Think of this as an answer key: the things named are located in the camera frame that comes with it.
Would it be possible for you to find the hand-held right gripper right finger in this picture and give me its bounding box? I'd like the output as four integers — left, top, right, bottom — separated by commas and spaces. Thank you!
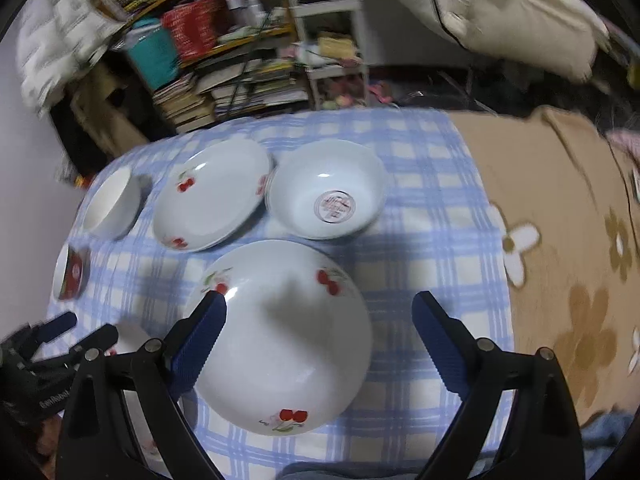
411, 290, 586, 480

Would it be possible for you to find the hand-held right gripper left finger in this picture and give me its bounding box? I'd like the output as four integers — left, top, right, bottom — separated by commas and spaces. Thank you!
55, 290, 228, 480

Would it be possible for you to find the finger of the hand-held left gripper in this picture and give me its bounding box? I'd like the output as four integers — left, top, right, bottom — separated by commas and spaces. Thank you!
30, 311, 78, 346
31, 324, 120, 377

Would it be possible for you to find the small dark-rimmed patterned bowl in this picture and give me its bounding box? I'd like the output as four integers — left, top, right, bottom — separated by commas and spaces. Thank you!
51, 242, 92, 302

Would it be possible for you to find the large cherry-print bowl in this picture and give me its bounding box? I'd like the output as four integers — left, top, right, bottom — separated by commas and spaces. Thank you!
182, 239, 375, 437

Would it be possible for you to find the small plain white bowl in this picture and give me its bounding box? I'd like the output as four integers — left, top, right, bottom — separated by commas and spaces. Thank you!
81, 166, 143, 241

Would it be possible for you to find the white dish with red print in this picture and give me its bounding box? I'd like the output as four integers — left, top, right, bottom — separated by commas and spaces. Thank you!
107, 321, 173, 466

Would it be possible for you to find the shallow cherry-print plate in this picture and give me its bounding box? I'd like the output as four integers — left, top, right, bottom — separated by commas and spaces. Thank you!
152, 138, 273, 252

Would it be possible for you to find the blue plaid cloth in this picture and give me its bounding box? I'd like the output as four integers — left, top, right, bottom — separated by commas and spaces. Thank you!
45, 107, 516, 476

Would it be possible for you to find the white bowl with red label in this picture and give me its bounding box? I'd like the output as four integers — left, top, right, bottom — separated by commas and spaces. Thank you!
265, 139, 390, 241

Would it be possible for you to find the brown floral blanket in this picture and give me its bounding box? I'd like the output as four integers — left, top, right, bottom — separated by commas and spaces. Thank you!
450, 105, 640, 441

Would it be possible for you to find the tan cardboard box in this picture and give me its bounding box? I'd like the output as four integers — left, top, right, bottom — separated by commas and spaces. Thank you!
70, 62, 151, 161

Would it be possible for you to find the stack of books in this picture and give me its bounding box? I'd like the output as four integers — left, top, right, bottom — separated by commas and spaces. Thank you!
152, 57, 308, 133

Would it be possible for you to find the pink cloth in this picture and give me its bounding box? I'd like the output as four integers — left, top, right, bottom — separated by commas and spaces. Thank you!
605, 129, 640, 158

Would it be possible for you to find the teal bag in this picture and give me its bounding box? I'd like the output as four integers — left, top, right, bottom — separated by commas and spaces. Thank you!
125, 19, 181, 92

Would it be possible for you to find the white padded cloth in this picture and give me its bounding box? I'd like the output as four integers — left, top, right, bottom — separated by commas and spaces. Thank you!
15, 0, 116, 111

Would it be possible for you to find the yellow wooden bookshelf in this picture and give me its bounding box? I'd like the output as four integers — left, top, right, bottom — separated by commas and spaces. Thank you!
95, 0, 301, 68

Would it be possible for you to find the red bag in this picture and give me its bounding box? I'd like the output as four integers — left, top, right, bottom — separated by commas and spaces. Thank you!
161, 0, 228, 63

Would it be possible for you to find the white trolley cart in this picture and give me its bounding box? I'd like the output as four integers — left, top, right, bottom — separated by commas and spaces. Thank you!
287, 0, 371, 111

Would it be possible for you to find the group of white bottles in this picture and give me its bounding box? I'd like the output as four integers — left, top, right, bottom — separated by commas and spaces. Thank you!
225, 0, 273, 28

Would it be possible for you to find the white duvet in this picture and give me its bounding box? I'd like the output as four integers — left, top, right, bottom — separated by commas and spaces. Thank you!
385, 0, 611, 83

